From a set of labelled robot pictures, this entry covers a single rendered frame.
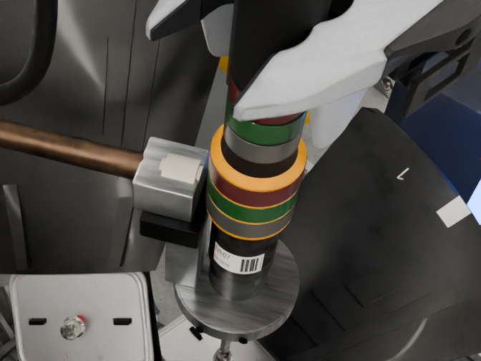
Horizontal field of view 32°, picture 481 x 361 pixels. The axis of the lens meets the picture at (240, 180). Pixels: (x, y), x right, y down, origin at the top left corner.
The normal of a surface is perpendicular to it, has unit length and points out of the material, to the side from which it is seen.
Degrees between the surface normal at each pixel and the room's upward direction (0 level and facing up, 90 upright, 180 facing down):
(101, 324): 48
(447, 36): 90
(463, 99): 0
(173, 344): 7
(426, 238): 18
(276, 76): 42
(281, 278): 0
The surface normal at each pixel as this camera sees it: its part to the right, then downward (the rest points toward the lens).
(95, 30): -0.04, 0.08
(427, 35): 0.09, -0.59
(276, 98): 0.21, 0.11
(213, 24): 0.56, 0.73
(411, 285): 0.36, -0.47
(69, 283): -0.28, 0.13
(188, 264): -0.23, 0.78
